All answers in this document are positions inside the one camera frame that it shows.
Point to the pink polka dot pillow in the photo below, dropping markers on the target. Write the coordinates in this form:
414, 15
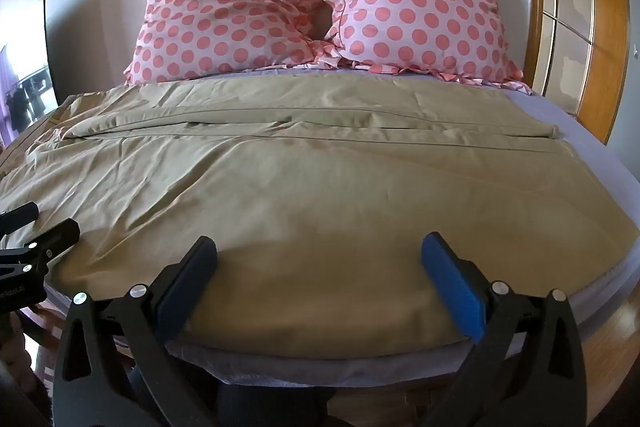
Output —
420, 2
220, 12

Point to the olive tan bed sheet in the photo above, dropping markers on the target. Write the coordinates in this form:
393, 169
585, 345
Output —
310, 187

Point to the wooden sliding wardrobe door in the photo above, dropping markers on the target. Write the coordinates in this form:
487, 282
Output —
575, 7

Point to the wall poster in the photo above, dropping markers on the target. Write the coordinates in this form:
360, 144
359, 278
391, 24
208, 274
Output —
27, 77

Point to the bed with lavender sheet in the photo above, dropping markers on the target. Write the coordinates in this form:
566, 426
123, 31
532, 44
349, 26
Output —
580, 132

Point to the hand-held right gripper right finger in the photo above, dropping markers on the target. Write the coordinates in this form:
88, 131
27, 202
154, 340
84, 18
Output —
452, 289

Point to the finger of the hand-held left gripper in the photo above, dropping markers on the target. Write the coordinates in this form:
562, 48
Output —
57, 236
22, 215

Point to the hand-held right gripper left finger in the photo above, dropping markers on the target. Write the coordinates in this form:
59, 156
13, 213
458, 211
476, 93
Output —
184, 289

